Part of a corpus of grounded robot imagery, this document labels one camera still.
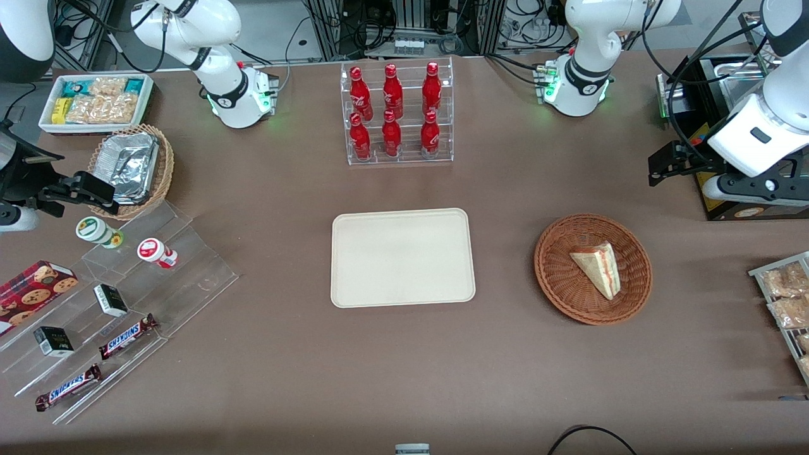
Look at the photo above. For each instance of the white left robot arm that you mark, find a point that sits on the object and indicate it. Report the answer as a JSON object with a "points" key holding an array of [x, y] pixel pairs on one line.
{"points": [[588, 31]]}

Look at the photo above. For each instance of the yellow snack packet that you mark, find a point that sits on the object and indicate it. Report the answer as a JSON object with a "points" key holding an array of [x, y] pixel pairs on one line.
{"points": [[59, 111]]}

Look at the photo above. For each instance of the clear bagged fried snack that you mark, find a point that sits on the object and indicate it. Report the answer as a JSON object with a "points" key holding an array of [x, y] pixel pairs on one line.
{"points": [[791, 313], [803, 342], [804, 366], [787, 281]]}

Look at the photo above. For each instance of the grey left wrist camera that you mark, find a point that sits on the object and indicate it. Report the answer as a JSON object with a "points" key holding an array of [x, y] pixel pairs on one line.
{"points": [[746, 193]]}

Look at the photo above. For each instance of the red cola bottle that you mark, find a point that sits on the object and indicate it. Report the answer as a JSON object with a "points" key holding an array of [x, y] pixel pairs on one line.
{"points": [[392, 93], [361, 95], [430, 136], [391, 138], [360, 140], [431, 90]]}

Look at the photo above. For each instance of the white snack bin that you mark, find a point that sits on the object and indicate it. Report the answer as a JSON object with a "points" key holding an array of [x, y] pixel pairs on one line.
{"points": [[146, 101]]}

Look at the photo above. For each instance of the light wicker basket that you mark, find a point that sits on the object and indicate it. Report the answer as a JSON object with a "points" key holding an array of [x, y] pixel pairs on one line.
{"points": [[165, 170]]}

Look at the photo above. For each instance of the brown wicker basket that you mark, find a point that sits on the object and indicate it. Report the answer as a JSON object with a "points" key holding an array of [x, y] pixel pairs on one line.
{"points": [[562, 284]]}

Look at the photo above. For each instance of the silver foil container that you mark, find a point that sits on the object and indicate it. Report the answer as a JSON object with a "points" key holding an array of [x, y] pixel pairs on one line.
{"points": [[129, 164]]}

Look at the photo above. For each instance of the brown Snickers bar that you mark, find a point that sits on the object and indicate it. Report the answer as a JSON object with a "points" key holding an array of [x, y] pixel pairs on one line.
{"points": [[126, 337], [68, 388]]}

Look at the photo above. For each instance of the large clear cracker bag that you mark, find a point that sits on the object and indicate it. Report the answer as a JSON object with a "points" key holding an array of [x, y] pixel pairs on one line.
{"points": [[104, 109]]}

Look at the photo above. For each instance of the clear acrylic stepped display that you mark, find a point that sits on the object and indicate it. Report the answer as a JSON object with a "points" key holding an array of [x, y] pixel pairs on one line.
{"points": [[189, 272]]}

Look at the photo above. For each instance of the red lid yogurt cup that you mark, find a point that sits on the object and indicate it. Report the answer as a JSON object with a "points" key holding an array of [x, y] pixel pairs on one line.
{"points": [[153, 251]]}

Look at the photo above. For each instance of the red cookie box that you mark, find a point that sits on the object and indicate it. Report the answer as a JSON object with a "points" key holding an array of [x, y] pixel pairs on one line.
{"points": [[31, 291]]}

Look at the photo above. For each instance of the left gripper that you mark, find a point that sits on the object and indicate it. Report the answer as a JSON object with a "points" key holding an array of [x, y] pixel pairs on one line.
{"points": [[694, 159]]}

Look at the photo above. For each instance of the small clear cracker bag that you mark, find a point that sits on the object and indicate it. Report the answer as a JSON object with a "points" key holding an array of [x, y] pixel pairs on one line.
{"points": [[107, 86]]}

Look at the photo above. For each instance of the beige rectangular tray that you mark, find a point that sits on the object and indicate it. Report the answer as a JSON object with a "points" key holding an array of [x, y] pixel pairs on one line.
{"points": [[401, 259]]}

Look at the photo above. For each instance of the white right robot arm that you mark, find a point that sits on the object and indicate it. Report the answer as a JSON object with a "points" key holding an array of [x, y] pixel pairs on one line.
{"points": [[221, 25]]}

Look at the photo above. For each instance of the aluminium frame rack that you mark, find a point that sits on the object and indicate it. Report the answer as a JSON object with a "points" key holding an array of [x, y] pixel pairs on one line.
{"points": [[404, 19]]}

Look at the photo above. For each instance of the small black box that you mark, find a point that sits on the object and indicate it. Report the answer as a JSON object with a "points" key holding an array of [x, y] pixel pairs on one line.
{"points": [[54, 342], [110, 300]]}

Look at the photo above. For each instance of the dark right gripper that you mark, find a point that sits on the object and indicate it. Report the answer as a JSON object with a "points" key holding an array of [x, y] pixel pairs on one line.
{"points": [[18, 179]]}

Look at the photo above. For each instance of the silver metal box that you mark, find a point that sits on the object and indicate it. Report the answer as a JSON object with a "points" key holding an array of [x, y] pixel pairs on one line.
{"points": [[663, 101]]}

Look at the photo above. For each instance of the tray of packaged snacks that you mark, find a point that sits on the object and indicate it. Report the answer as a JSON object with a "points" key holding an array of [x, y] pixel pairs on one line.
{"points": [[758, 273]]}

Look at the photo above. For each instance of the small grey device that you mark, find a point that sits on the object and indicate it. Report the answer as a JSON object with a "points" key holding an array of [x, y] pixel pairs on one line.
{"points": [[412, 449]]}

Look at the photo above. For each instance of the clear acrylic bottle rack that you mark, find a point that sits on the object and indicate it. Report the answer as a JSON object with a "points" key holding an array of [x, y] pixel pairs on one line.
{"points": [[407, 136]]}

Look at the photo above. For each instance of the triangle sandwich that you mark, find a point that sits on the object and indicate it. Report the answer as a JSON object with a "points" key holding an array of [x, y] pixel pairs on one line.
{"points": [[597, 268]]}

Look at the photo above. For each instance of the teal snack packet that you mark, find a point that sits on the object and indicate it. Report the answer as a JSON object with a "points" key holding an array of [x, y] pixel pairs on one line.
{"points": [[74, 88], [133, 86]]}

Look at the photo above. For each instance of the green lid yogurt cup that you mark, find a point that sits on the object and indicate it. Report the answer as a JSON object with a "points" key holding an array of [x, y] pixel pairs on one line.
{"points": [[95, 230]]}

